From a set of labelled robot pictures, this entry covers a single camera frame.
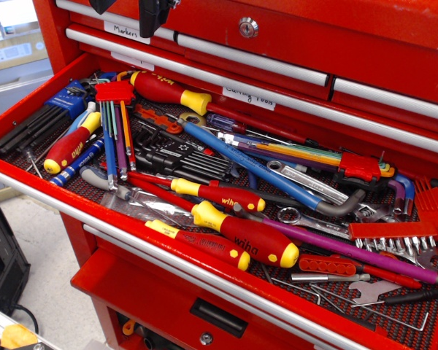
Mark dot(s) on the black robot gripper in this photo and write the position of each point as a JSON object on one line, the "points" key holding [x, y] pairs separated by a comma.
{"points": [[152, 13]]}

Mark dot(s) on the large violet Allen key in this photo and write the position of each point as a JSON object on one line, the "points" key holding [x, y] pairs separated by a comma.
{"points": [[371, 258]]}

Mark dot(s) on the black Torx key set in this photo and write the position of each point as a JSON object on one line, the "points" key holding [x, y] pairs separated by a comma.
{"points": [[158, 152]]}

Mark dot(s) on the right coloured hex key set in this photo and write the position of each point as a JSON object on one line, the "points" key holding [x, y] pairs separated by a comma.
{"points": [[345, 165]]}

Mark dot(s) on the large blue Allen key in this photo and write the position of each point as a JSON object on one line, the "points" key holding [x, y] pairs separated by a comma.
{"points": [[285, 185]]}

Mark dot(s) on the blue violet short hex keys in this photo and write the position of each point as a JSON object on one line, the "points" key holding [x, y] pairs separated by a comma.
{"points": [[404, 190]]}

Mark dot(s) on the white Markers label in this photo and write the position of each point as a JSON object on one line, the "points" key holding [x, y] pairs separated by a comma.
{"points": [[125, 31]]}

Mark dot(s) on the red holder coloured hex keys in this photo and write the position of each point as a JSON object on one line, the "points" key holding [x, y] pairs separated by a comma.
{"points": [[113, 96]]}

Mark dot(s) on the blue holder black hex keys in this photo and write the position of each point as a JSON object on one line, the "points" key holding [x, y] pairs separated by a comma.
{"points": [[64, 107]]}

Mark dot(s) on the top red yellow screwdriver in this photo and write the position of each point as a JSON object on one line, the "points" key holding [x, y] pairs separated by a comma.
{"points": [[157, 88]]}

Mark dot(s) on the orange black tool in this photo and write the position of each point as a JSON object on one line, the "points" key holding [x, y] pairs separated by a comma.
{"points": [[161, 120]]}

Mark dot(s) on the left red yellow Wiha screwdriver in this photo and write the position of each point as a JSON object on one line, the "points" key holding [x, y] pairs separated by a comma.
{"points": [[69, 148]]}

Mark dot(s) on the silver drawer lock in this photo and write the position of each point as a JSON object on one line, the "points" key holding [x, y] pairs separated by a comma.
{"points": [[248, 27]]}

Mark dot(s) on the blue Bosch pen screwdriver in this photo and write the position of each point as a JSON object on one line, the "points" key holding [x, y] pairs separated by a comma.
{"points": [[72, 170]]}

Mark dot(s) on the medium red yellow Wiha screwdriver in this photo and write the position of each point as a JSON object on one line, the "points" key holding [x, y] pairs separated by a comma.
{"points": [[226, 196]]}

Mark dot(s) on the red tool chest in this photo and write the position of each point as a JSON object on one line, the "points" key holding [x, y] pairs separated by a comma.
{"points": [[355, 75]]}

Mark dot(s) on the slim red yellow screwdriver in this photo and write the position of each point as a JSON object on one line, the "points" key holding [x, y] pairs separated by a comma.
{"points": [[216, 246]]}

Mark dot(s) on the black device on floor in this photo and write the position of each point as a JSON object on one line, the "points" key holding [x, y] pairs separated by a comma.
{"points": [[14, 268]]}

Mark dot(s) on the big red yellow Wiha screwdriver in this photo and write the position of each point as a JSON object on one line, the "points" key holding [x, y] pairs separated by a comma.
{"points": [[264, 243]]}

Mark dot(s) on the silver combination wrench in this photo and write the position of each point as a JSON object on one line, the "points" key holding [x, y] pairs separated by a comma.
{"points": [[335, 203]]}

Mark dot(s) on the silver bit extension rod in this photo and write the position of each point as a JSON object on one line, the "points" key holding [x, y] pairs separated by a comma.
{"points": [[320, 277]]}

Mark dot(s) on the red bit strip holder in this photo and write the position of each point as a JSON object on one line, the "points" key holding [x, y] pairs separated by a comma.
{"points": [[339, 266]]}

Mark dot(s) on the flat silver open spanner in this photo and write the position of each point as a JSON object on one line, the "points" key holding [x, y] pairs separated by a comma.
{"points": [[370, 292]]}

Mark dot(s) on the red bit holder comb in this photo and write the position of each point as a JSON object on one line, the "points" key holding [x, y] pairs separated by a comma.
{"points": [[426, 203]]}

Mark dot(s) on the thin black precision screwdriver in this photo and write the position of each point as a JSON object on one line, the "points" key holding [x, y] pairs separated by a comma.
{"points": [[414, 297]]}

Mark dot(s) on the transparent blue handle screwdriver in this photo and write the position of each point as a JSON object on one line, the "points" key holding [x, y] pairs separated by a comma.
{"points": [[228, 124]]}

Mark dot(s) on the grey handled screwdriver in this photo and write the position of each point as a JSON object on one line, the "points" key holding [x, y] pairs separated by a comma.
{"points": [[100, 179]]}

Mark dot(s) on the thin silver hex wire key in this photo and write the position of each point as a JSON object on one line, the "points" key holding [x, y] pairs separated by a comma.
{"points": [[371, 312]]}

